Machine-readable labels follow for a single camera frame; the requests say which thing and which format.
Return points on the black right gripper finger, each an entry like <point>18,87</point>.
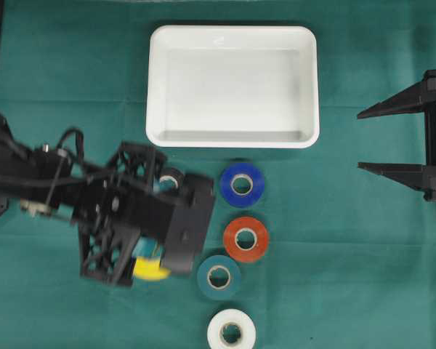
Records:
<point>410,100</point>
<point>410,175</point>

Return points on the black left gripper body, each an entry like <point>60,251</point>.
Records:
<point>117,207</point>

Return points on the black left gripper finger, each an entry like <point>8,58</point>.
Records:
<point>148,249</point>
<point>162,184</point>

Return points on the yellow tape roll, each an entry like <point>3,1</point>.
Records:
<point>150,269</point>

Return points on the blue tape roll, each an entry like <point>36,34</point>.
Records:
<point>242,170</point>

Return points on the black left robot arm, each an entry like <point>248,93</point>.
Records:
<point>42,179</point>

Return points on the black tape roll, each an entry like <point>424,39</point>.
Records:
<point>176,176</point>

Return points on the teal green tape roll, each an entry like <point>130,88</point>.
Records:
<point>232,270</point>

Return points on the red tape roll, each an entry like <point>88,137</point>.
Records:
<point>259,232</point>

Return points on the white plastic case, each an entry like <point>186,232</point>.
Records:
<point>233,86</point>

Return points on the white tape roll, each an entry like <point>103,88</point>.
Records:
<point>234,317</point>

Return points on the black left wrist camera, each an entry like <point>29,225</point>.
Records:
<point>189,224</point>

